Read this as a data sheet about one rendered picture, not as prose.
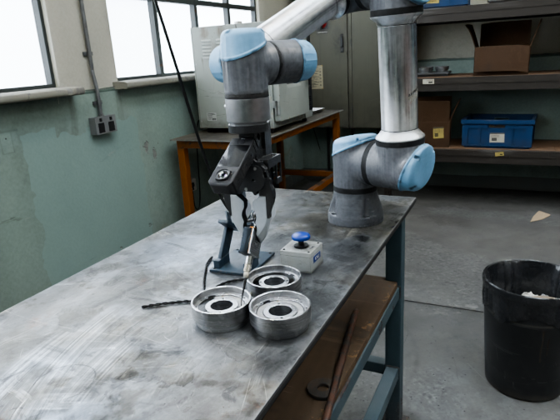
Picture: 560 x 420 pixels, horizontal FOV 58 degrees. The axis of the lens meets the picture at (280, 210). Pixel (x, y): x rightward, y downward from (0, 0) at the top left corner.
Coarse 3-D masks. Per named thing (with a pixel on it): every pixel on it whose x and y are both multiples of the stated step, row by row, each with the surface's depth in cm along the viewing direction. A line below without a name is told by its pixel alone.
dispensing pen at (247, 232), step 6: (252, 216) 92; (246, 228) 90; (246, 234) 90; (246, 240) 90; (240, 246) 90; (246, 246) 89; (240, 252) 90; (246, 252) 89; (246, 258) 90; (252, 258) 91; (246, 264) 90; (246, 270) 90; (246, 276) 89; (246, 282) 89
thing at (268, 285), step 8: (256, 272) 101; (264, 272) 101; (288, 272) 101; (296, 272) 99; (248, 280) 96; (264, 280) 98; (272, 280) 99; (280, 280) 99; (288, 280) 98; (296, 280) 94; (248, 288) 95; (256, 288) 93; (264, 288) 92; (272, 288) 92; (280, 288) 92; (288, 288) 93; (296, 288) 94; (256, 296) 94
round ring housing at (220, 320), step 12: (216, 288) 93; (228, 288) 94; (240, 288) 92; (192, 300) 89; (216, 300) 91; (228, 300) 91; (192, 312) 87; (204, 312) 84; (216, 312) 84; (228, 312) 84; (240, 312) 85; (204, 324) 85; (216, 324) 84; (228, 324) 85; (240, 324) 87
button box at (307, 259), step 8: (288, 248) 109; (296, 248) 109; (304, 248) 108; (312, 248) 108; (320, 248) 110; (280, 256) 109; (288, 256) 108; (296, 256) 107; (304, 256) 106; (312, 256) 107; (320, 256) 111; (288, 264) 108; (296, 264) 107; (304, 264) 107; (312, 264) 107
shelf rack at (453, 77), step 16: (528, 0) 348; (544, 0) 344; (432, 16) 377; (448, 16) 372; (464, 16) 368; (480, 16) 364; (496, 16) 360; (512, 16) 355; (528, 16) 393; (544, 16) 389; (432, 80) 389; (448, 80) 385; (464, 80) 380; (480, 80) 375; (496, 80) 371; (512, 80) 366; (528, 80) 362; (544, 80) 358; (544, 144) 397; (448, 160) 402; (464, 160) 397; (480, 160) 392; (496, 160) 387; (512, 160) 382; (528, 160) 378; (544, 160) 373; (384, 192) 432
